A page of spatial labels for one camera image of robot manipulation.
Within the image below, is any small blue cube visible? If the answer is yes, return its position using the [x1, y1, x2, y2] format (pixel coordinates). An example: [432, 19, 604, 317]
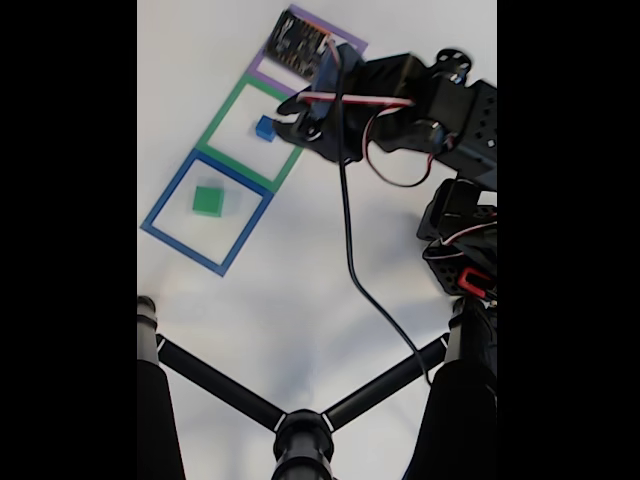
[254, 115, 277, 142]

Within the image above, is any green cube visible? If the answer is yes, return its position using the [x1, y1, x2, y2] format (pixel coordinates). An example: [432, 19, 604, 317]
[192, 185, 225, 217]

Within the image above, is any red clamp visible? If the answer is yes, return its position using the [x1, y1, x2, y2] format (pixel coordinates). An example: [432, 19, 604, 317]
[457, 267, 494, 296]

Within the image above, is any black tripod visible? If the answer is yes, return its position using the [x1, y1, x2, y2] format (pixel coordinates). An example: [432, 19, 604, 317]
[137, 294, 498, 480]

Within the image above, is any red white gripper servo cable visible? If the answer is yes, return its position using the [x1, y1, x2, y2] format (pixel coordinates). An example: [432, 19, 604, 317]
[295, 39, 459, 189]

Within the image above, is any purple square frame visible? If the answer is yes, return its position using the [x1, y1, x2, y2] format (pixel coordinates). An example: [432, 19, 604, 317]
[247, 3, 370, 99]

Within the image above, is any circuit board camera, blue mount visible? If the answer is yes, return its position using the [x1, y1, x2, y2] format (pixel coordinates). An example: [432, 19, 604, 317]
[263, 9, 366, 121]

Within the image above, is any green square frame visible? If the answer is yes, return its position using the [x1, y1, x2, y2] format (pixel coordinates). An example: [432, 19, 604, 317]
[194, 74, 306, 194]

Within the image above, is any thick black camera cable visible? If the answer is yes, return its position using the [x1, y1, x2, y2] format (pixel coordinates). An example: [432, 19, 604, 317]
[333, 49, 435, 385]

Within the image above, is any blue square frame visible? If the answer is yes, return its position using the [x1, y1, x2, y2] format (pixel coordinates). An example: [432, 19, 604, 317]
[139, 148, 275, 278]

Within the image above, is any red white base servo cable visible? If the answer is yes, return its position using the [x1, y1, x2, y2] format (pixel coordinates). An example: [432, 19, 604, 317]
[423, 212, 498, 261]

